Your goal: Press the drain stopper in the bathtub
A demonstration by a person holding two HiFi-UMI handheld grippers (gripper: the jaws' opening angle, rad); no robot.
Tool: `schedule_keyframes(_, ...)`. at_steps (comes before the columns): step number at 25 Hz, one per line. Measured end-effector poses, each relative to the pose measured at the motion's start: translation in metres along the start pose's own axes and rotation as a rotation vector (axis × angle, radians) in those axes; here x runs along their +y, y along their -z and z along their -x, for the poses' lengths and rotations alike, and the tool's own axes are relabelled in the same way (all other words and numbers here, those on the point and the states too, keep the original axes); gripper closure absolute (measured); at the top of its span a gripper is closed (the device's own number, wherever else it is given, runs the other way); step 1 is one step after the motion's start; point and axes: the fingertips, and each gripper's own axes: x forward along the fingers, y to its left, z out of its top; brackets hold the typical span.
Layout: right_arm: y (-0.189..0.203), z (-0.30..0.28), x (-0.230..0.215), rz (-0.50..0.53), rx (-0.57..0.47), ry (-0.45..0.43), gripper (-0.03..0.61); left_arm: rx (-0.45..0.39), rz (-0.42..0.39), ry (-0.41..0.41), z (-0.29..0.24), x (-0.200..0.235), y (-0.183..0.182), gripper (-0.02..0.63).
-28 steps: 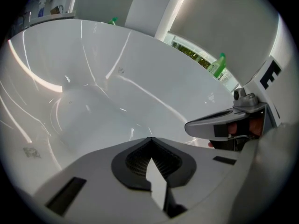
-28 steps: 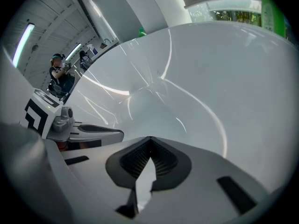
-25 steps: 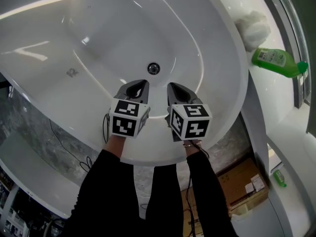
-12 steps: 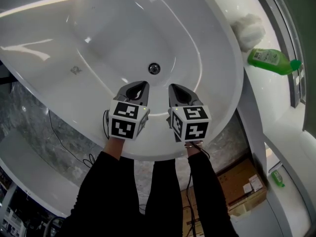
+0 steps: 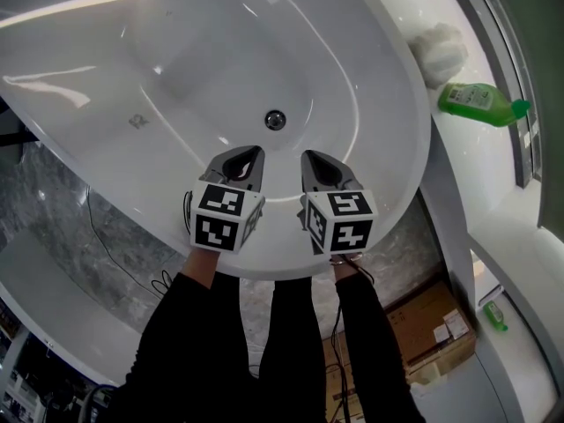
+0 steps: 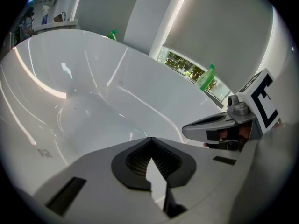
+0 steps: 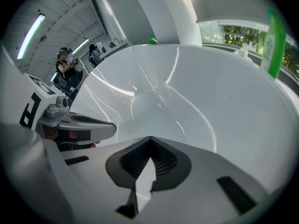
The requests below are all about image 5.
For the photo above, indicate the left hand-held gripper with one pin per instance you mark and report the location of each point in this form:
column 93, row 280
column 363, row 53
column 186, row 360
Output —
column 216, row 218

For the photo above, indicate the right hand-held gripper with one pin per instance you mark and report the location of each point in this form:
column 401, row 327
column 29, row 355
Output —
column 348, row 227

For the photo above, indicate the person's right forearm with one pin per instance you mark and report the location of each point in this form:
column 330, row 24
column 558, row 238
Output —
column 357, row 306

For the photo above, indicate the person's left forearm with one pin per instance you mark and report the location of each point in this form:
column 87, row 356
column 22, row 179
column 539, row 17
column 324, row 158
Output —
column 198, row 267

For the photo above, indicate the white bathtub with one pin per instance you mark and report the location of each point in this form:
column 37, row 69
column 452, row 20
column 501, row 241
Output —
column 198, row 69

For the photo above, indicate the white stone ledge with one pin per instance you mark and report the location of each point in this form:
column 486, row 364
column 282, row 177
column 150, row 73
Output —
column 476, row 161

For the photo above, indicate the large lying green bottle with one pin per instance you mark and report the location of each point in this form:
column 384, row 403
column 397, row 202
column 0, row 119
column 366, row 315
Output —
column 476, row 99

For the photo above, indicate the person's black clothed body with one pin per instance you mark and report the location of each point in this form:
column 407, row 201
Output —
column 291, row 346

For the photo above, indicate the large cardboard box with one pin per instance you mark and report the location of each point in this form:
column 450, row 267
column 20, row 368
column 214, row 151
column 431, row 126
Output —
column 427, row 324

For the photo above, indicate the flat cardboard box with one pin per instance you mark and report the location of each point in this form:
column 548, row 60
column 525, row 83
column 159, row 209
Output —
column 335, row 377

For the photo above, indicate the small lying green bottle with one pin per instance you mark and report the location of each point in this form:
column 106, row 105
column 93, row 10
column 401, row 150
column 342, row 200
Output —
column 494, row 315

